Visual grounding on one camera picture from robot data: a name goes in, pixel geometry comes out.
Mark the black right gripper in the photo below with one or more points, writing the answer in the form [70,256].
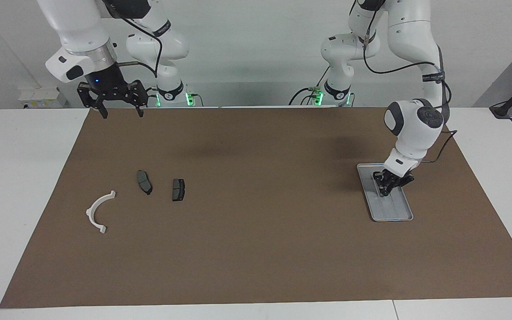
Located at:
[107,84]

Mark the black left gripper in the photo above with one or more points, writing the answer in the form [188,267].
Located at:
[398,178]

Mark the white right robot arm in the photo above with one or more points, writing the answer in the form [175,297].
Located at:
[78,26]

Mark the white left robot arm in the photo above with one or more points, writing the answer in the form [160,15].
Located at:
[416,129]

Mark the silver metal tray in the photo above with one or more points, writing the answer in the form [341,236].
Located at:
[394,211]

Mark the white power box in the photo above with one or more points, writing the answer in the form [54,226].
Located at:
[42,98]

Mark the long grey brake pad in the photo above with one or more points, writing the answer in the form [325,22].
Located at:
[145,182]

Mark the short grey brake pad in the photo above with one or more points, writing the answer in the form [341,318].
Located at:
[178,190]

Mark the brown table mat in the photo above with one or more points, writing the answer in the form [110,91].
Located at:
[256,249]

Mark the white curved plastic bracket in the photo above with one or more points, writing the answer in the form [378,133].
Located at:
[89,213]

